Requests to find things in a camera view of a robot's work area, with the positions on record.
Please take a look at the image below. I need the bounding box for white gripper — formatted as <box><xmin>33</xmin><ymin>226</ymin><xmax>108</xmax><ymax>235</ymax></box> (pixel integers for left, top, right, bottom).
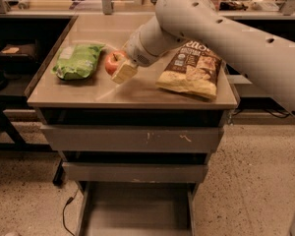
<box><xmin>111</xmin><ymin>30</ymin><xmax>154</xmax><ymax>84</ymax></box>

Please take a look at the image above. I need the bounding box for red apple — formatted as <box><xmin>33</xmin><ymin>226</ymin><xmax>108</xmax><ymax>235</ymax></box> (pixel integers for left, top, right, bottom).
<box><xmin>104</xmin><ymin>50</ymin><xmax>127</xmax><ymax>76</ymax></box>

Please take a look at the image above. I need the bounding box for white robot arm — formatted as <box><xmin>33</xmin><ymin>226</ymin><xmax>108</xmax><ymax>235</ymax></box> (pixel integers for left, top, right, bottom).
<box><xmin>113</xmin><ymin>0</ymin><xmax>295</xmax><ymax>117</ymax></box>

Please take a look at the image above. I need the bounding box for grey drawer cabinet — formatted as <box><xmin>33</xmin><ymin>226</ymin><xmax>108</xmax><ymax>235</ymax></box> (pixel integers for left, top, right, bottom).
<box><xmin>24</xmin><ymin>14</ymin><xmax>241</xmax><ymax>185</ymax></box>

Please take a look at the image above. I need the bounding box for top grey drawer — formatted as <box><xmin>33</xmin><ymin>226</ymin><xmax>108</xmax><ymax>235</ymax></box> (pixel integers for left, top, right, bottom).
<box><xmin>41</xmin><ymin>125</ymin><xmax>223</xmax><ymax>153</ymax></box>

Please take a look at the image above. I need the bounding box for middle grey drawer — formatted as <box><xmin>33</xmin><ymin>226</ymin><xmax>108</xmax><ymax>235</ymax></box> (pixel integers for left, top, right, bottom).
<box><xmin>62</xmin><ymin>162</ymin><xmax>207</xmax><ymax>183</ymax></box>

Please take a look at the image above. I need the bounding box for open bottom grey drawer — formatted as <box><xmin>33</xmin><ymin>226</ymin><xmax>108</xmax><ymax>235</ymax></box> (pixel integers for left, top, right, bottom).
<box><xmin>76</xmin><ymin>182</ymin><xmax>196</xmax><ymax>236</ymax></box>

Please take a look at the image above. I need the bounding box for green snack bag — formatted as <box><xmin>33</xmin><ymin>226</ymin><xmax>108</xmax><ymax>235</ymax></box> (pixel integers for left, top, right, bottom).
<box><xmin>51</xmin><ymin>43</ymin><xmax>104</xmax><ymax>81</ymax></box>

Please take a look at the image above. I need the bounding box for brown sea salt chip bag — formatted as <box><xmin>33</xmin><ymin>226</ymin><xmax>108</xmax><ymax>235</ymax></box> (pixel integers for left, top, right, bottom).
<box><xmin>156</xmin><ymin>41</ymin><xmax>224</xmax><ymax>99</ymax></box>

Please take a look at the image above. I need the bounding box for dark box on shelf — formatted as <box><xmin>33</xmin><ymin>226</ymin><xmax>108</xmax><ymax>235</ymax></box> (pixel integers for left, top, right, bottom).
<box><xmin>0</xmin><ymin>43</ymin><xmax>37</xmax><ymax>62</ymax></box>

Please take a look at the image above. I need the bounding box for black table leg frame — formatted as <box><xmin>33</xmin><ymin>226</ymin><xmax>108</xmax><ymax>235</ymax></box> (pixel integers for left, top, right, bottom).
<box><xmin>0</xmin><ymin>98</ymin><xmax>65</xmax><ymax>186</ymax></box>

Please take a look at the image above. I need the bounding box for black floor cable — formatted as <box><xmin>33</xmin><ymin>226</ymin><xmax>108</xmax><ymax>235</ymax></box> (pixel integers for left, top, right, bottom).
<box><xmin>61</xmin><ymin>187</ymin><xmax>82</xmax><ymax>236</ymax></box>

